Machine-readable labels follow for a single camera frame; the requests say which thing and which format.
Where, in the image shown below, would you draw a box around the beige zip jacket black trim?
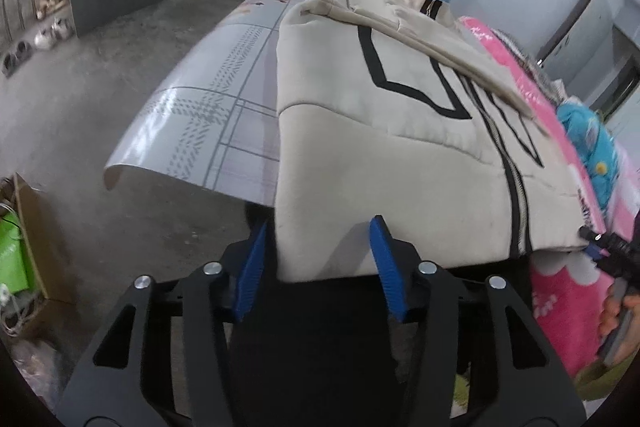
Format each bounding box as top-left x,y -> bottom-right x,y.
274,0 -> 596,285

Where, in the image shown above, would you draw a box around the floral plastic table cover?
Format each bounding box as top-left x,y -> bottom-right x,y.
102,0 -> 361,208

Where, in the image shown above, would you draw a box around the pink floral blanket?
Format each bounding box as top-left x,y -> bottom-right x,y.
457,16 -> 640,378

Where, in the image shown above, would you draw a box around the green bag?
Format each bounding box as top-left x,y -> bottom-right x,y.
0,209 -> 36,295

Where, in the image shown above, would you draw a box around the person's right hand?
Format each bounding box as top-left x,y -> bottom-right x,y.
597,287 -> 640,365

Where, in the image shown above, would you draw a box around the grey door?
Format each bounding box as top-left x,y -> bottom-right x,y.
537,0 -> 640,118

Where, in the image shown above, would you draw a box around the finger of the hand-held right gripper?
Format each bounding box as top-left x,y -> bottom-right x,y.
579,226 -> 640,258
587,244 -> 640,280

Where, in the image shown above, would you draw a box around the row of shoes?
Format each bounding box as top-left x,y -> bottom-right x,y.
1,2 -> 75,76

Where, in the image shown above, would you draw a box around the white cable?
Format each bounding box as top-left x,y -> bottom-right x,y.
0,282 -> 31,338

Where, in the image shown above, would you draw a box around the person's black pants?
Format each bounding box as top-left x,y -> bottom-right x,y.
220,202 -> 466,427

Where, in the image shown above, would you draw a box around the brown cardboard box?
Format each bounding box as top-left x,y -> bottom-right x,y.
10,172 -> 63,338

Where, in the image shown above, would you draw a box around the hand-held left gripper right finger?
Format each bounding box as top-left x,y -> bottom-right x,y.
369,214 -> 588,427

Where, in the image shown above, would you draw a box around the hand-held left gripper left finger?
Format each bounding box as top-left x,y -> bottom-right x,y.
56,222 -> 271,427

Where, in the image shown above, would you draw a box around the grey patterned blanket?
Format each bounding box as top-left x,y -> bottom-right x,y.
492,29 -> 568,100

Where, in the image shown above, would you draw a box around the blue floral quilt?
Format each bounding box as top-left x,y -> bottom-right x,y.
556,102 -> 626,212

